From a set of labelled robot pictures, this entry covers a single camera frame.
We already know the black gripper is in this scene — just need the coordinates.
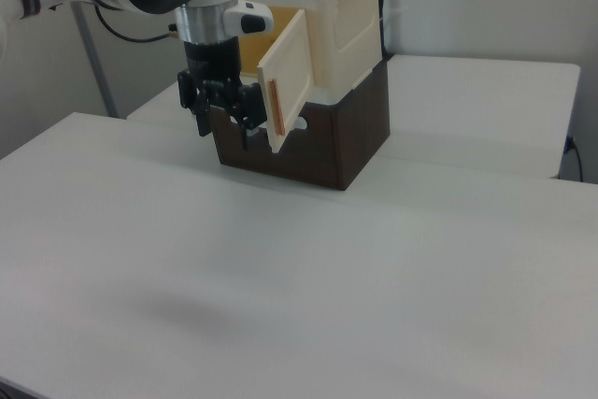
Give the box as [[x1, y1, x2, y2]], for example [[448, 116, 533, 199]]
[[177, 37, 269, 152]]

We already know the cream cabinet door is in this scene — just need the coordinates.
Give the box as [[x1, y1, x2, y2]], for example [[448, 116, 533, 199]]
[[257, 9, 314, 156]]

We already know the cream plastic cabinet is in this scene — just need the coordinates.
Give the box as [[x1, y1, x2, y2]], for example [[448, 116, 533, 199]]
[[232, 0, 382, 107]]

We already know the dark brown wooden box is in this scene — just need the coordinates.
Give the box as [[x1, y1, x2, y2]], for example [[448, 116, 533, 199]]
[[209, 59, 392, 192]]

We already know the grey metal pole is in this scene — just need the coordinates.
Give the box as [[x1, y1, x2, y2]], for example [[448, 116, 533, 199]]
[[71, 1, 117, 119]]

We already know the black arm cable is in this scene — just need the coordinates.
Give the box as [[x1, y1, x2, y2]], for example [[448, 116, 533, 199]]
[[94, 6, 181, 44]]

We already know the black cable behind cabinet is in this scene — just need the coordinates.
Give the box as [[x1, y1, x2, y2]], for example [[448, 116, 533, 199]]
[[375, 0, 392, 62]]

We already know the black cable with plug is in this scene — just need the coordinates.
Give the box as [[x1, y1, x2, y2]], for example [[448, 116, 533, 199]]
[[563, 135, 585, 183]]

